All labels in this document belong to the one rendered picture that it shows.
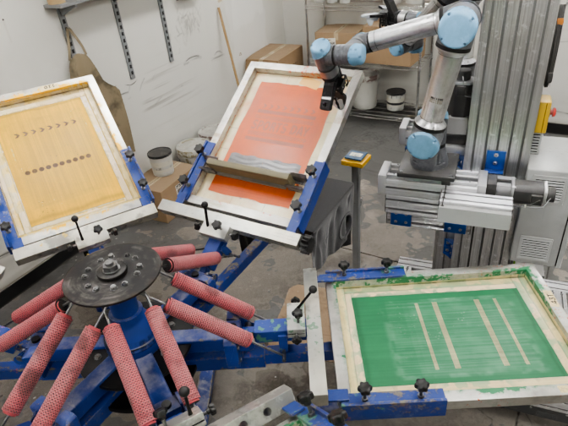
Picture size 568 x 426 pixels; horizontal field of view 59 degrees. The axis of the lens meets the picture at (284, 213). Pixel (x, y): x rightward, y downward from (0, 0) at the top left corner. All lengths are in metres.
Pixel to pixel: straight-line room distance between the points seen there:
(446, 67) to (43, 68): 2.78
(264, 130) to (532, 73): 1.10
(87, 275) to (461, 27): 1.39
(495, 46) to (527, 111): 0.29
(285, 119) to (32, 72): 2.02
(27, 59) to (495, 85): 2.84
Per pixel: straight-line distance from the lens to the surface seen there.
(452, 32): 1.77
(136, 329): 1.72
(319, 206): 2.44
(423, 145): 1.91
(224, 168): 2.17
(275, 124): 2.31
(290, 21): 6.21
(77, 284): 1.65
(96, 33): 4.13
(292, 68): 2.44
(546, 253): 2.47
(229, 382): 2.94
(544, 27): 2.12
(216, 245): 2.00
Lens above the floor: 2.25
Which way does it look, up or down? 33 degrees down
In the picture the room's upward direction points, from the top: 6 degrees counter-clockwise
